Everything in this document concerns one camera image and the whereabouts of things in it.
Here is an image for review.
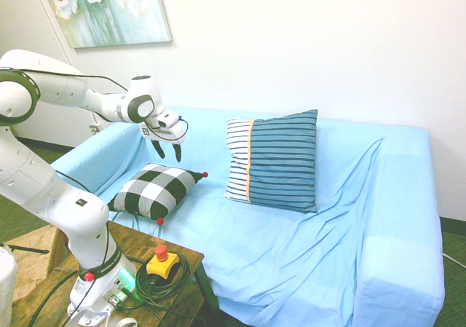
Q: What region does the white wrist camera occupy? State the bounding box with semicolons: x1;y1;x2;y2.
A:
157;110;181;129

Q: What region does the white fluffy object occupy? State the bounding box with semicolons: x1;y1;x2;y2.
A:
0;245;18;327

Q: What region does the wooden side table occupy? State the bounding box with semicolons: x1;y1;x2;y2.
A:
10;220;221;327

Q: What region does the yellow emergency stop button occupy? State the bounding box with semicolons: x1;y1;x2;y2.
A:
146;245;180;280

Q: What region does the white floor cable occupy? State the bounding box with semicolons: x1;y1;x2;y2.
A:
441;251;466;265

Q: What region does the black tripod rod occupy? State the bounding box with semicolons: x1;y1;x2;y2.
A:
0;243;50;255

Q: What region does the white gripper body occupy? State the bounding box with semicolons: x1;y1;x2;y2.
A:
139;114;188;144

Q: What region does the woven wicker stool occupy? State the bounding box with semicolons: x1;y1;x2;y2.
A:
2;226;71;304

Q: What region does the coiled dark green cable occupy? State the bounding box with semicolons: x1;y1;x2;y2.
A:
135;251;205;323

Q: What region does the floral canvas painting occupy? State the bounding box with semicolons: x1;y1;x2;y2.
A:
29;0;173;50

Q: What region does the light blue covered sofa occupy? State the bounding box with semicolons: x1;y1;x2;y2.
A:
50;105;446;327

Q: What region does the blue striped pillow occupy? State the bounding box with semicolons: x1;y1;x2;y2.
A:
223;109;319;214

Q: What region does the black white checkered pillow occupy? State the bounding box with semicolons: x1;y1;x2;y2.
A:
107;162;210;226

